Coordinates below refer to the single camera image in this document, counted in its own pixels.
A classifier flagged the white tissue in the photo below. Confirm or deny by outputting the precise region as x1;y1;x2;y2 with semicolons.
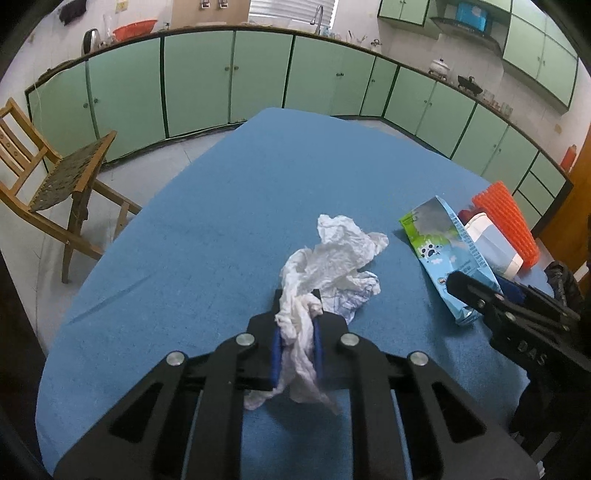
244;213;390;415

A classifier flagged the wooden chair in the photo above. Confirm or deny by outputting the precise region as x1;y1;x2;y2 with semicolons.
0;97;143;284

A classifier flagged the dark towel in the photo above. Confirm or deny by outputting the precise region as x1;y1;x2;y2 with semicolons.
59;0;88;25

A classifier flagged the red plastic basin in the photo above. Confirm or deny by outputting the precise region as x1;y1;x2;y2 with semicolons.
112;19;158;41

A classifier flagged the trash bin with black bag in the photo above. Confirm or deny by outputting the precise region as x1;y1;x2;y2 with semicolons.
542;261;585;315

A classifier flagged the range hood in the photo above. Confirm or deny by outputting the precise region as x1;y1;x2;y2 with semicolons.
429;16;502;51

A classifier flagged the white window blind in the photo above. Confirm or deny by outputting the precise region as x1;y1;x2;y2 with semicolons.
249;0;340;26

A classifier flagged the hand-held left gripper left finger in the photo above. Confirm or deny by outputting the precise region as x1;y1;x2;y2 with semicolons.
54;288;283;480

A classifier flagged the orange plastic basket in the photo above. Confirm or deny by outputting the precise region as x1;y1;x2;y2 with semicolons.
471;181;541;269

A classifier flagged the crumpled white printed wrapper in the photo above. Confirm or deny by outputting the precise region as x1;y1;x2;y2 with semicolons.
321;272;383;324

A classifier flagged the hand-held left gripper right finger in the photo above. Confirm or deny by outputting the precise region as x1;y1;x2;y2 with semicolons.
311;288;539;480

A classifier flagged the blue box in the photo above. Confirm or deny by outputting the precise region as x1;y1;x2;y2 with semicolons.
455;1;492;33

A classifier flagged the wooden door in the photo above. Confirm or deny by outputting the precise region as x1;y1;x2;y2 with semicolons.
538;134;591;268

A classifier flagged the green base cabinet row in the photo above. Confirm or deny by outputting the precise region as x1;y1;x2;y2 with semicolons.
25;25;573;232

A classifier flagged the green wall cabinet row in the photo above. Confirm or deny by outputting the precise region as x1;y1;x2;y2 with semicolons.
378;0;580;110

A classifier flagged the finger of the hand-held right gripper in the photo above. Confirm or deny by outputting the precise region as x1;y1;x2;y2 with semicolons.
501;279;581;318
445;271;580;330

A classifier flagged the green and blue milk pack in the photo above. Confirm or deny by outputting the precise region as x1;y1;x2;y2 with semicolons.
399;196;503;328

